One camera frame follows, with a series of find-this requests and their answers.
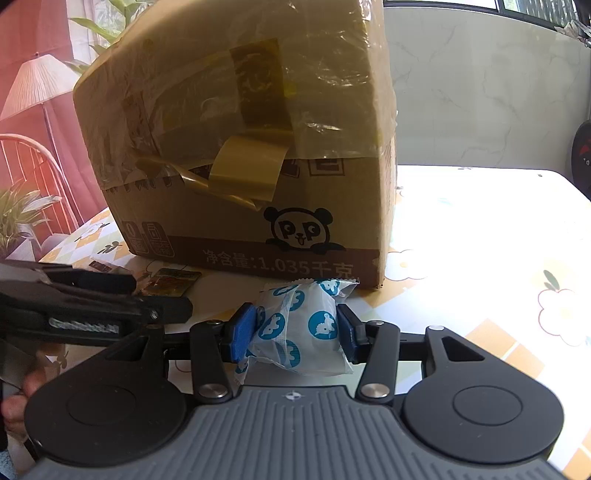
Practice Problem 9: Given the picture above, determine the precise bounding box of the white blue printed packet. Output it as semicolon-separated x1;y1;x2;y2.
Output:
235;278;358;384

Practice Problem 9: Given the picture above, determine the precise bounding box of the black exercise bike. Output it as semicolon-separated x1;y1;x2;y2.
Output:
571;120;591;199

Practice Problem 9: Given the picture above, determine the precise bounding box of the cardboard box with plastic liner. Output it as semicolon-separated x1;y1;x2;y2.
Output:
73;1;397;288

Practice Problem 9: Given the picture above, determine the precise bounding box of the person's left hand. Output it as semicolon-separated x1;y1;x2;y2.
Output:
1;368;47;441

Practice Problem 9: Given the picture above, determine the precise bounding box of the red printed wall curtain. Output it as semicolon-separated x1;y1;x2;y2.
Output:
1;1;125;225

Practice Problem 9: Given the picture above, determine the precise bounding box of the dark brown chocolate packet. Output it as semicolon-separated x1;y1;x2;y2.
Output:
140;268;201;297

